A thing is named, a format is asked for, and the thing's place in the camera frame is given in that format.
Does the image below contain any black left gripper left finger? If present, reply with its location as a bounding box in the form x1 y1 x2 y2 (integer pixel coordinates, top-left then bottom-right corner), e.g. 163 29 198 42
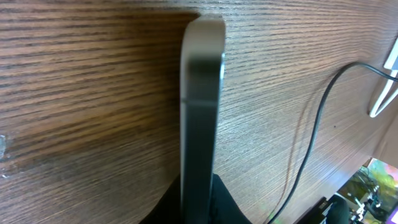
139 175 181 224

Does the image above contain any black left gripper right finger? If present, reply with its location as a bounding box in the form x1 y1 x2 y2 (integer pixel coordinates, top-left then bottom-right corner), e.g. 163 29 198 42
210 174 251 224

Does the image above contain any black USB charging cable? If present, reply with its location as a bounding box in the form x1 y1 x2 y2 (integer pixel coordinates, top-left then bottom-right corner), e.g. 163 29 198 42
267 61 398 224

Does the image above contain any blue Galaxy smartphone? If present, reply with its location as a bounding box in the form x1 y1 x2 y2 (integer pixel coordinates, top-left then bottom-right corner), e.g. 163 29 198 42
180 14 226 223

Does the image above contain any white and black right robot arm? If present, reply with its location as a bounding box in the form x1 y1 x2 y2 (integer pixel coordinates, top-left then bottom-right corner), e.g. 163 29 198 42
326 194 359 224

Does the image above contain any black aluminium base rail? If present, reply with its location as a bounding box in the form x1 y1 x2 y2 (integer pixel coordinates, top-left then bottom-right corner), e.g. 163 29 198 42
295 197 330 224

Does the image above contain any white power strip cord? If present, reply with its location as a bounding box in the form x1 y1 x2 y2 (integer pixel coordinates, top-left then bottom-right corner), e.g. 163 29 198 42
368 69 398 118

